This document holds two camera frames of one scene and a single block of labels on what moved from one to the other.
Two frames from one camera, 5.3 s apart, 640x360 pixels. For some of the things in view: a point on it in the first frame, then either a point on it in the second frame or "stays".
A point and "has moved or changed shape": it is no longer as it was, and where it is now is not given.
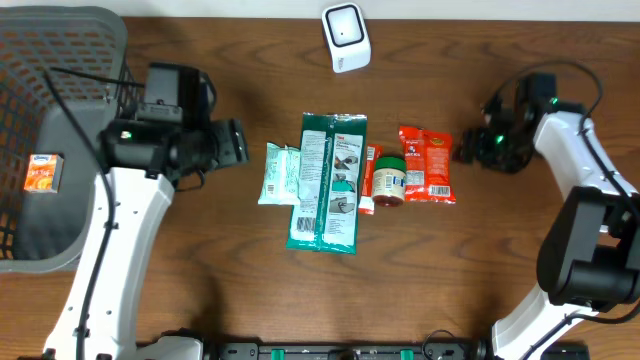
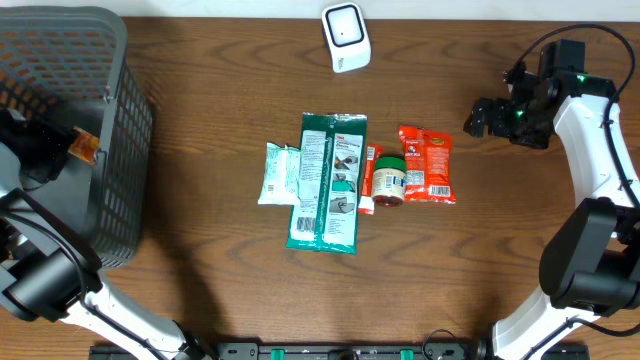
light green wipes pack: x=282 y=178 stays
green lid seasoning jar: x=388 y=181 stays
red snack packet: x=429 y=162 stays
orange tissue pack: x=44 y=173 has moved or changed shape
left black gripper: x=235 y=146 -> x=47 y=142
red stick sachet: x=366 y=204 stays
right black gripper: x=473 y=144 -> x=498 y=109
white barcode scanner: x=347 y=36 stays
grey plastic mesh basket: x=63 y=76 stays
